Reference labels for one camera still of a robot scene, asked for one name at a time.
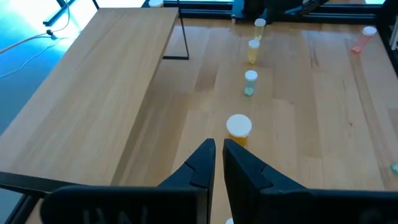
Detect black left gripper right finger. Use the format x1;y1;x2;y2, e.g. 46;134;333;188
223;138;307;224

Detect yellow medicine bottle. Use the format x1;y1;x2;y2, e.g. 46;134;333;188
247;39;261;65
254;17;267;41

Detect black metal desk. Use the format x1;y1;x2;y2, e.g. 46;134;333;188
42;0;77;26

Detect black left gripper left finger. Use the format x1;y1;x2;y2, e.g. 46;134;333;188
158;138;216;224

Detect white cable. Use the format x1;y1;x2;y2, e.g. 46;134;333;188
0;37;67;78

